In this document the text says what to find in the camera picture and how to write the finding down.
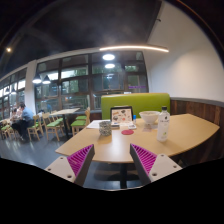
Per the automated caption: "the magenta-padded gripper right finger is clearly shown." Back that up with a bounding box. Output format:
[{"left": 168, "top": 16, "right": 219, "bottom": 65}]
[{"left": 129, "top": 143, "right": 183, "bottom": 186}]

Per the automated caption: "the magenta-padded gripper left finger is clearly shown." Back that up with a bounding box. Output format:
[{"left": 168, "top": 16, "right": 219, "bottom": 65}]
[{"left": 44, "top": 143, "right": 96, "bottom": 187}]

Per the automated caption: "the clear black-capped drink bottle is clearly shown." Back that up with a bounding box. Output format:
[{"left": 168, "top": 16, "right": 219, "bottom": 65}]
[{"left": 156, "top": 105, "right": 171, "bottom": 143}]

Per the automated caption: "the wooden green-cushioned chairs group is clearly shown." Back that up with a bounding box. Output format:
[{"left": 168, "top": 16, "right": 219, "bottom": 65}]
[{"left": 0, "top": 107, "right": 92, "bottom": 142}]

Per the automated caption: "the white ceramic bowl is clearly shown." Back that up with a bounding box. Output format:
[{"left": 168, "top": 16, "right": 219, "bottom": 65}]
[{"left": 138, "top": 110, "right": 161, "bottom": 127}]

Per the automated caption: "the light wooden dining table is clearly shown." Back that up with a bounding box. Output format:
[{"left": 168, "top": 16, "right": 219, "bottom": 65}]
[{"left": 49, "top": 107, "right": 81, "bottom": 140}]

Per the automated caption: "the white printed paper sheet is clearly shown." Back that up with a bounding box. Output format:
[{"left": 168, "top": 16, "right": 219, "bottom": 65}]
[{"left": 86, "top": 119, "right": 111, "bottom": 130}]

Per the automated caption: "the person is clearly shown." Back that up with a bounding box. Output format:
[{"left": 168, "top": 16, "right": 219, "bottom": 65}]
[
  {"left": 14, "top": 102, "right": 36, "bottom": 141},
  {"left": 9, "top": 107, "right": 20, "bottom": 124}
]

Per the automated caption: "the speckled patterned mug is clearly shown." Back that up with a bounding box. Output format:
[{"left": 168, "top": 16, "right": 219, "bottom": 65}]
[{"left": 98, "top": 120, "right": 113, "bottom": 137}]

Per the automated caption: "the black tablet with stickers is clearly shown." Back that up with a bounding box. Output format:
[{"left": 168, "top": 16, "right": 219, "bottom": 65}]
[{"left": 110, "top": 105, "right": 135, "bottom": 127}]

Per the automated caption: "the green upholstered booth bench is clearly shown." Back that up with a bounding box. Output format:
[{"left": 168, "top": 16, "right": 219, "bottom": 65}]
[{"left": 100, "top": 92, "right": 171, "bottom": 120}]

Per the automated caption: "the dark pendant lamp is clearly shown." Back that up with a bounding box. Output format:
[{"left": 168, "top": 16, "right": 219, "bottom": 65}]
[
  {"left": 32, "top": 73, "right": 43, "bottom": 85},
  {"left": 42, "top": 74, "right": 52, "bottom": 85}
]

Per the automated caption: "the long curved strip light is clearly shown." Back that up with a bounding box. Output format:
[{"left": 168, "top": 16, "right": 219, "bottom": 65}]
[{"left": 98, "top": 44, "right": 170, "bottom": 54}]

